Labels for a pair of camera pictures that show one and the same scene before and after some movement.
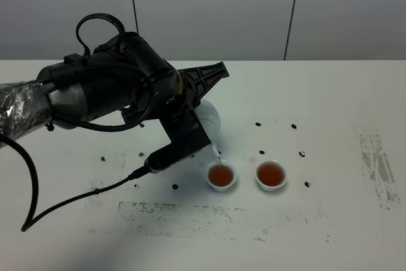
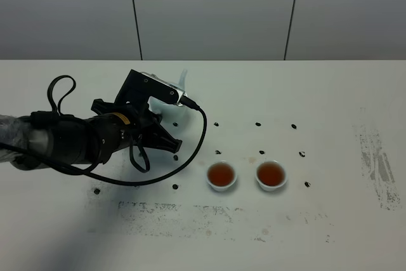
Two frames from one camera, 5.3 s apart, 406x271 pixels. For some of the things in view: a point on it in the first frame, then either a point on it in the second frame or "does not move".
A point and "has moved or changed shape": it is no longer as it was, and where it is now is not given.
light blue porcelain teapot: (210, 118) has moved or changed shape
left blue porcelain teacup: (221, 178) does not move
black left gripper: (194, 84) -> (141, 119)
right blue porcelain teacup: (271, 175) does not move
